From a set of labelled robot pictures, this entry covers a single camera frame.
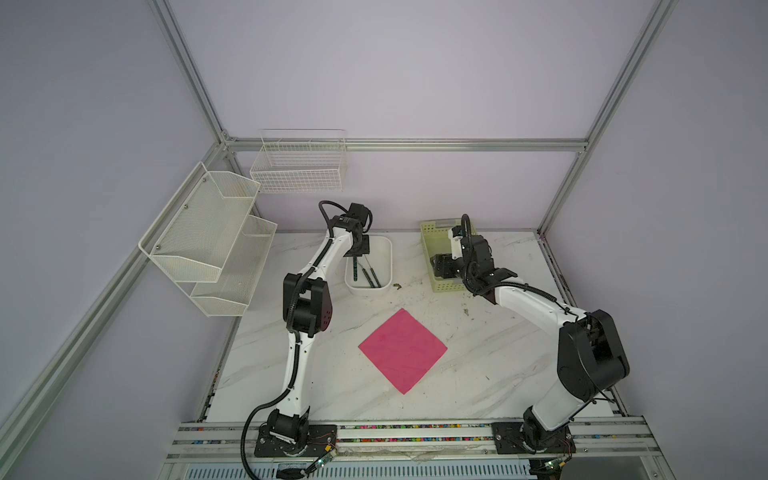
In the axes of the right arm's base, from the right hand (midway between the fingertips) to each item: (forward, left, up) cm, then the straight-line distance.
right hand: (439, 256), depth 90 cm
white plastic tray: (+13, +20, -17) cm, 30 cm away
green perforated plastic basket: (+17, -2, -11) cm, 21 cm away
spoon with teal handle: (+2, +27, -8) cm, 28 cm away
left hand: (+8, +27, -6) cm, 29 cm away
